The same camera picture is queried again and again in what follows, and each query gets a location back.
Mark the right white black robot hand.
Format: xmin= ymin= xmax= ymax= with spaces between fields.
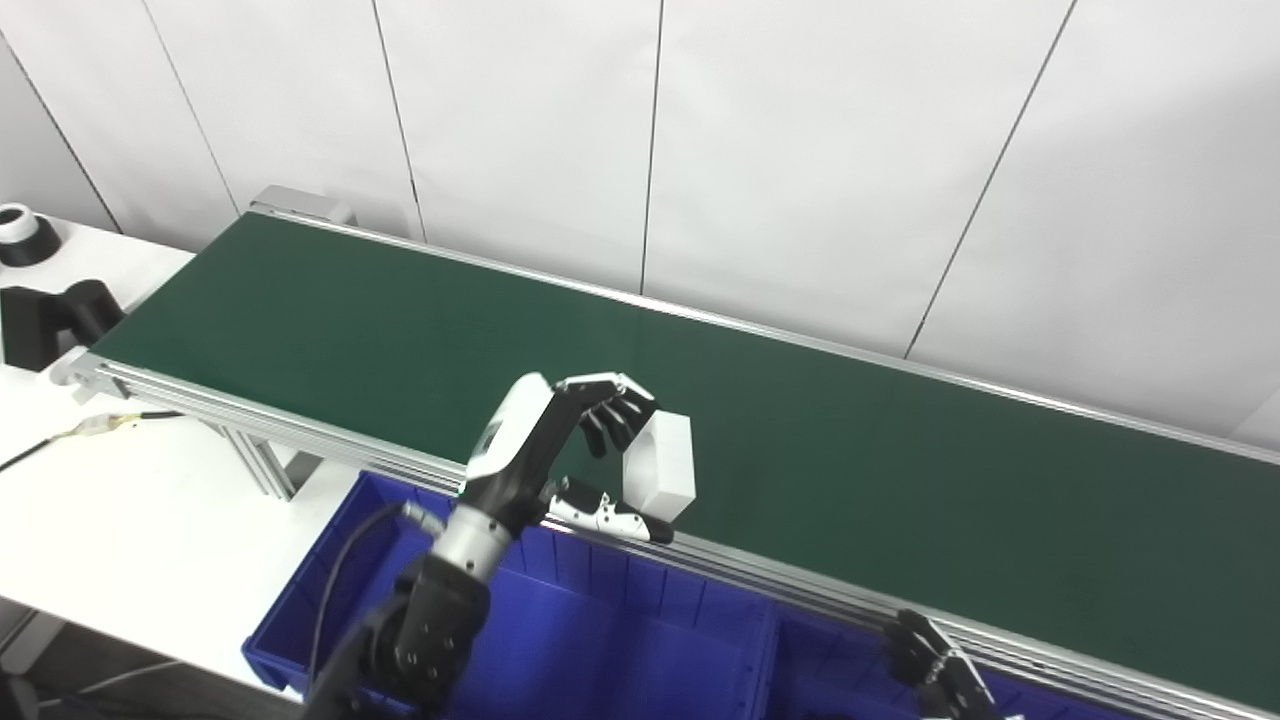
xmin=883 ymin=608 xmax=1001 ymax=720

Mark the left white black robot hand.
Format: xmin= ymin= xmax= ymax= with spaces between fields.
xmin=462 ymin=372 xmax=676 ymax=546

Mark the white square part with hole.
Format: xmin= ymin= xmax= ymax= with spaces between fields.
xmin=622 ymin=410 xmax=697 ymax=523

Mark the blue plastic bin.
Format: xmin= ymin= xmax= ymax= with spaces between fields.
xmin=770 ymin=610 xmax=1151 ymax=720
xmin=242 ymin=470 xmax=781 ymax=720

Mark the aluminium conveyor leg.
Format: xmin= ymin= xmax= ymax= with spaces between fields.
xmin=205 ymin=420 xmax=321 ymax=501

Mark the grey conveyor motor housing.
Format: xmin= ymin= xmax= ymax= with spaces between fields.
xmin=248 ymin=185 xmax=358 ymax=229

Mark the black block part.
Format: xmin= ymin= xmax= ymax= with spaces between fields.
xmin=0 ymin=279 xmax=128 ymax=373

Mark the green conveyor belt aluminium frame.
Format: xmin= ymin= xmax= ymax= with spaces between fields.
xmin=50 ymin=208 xmax=1280 ymax=720

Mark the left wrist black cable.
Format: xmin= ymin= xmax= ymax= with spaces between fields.
xmin=305 ymin=500 xmax=446 ymax=701

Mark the black cable with yellow connector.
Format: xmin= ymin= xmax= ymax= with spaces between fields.
xmin=0 ymin=408 xmax=188 ymax=473

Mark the white floor cable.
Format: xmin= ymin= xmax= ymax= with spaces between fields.
xmin=38 ymin=658 xmax=183 ymax=709

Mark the black cone with white ring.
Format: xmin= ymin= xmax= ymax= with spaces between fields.
xmin=0 ymin=203 xmax=63 ymax=268

